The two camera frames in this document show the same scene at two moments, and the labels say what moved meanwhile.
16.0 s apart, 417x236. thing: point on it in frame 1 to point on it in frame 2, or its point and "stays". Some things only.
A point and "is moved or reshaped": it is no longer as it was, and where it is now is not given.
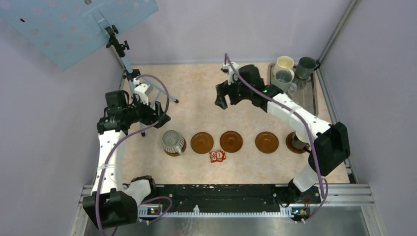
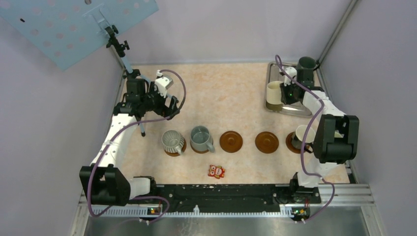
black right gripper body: (237, 92) to (288, 93)
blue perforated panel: (66, 31) stays
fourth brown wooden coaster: (266, 142) stays
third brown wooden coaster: (231, 141) stays
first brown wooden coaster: (177, 154) stays
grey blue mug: (282, 79) is moved or reshaped
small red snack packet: (217, 156) to (217, 171)
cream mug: (284, 62) is moved or reshaped
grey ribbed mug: (172, 141) stays
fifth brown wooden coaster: (288, 141) stays
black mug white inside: (296, 141) stays
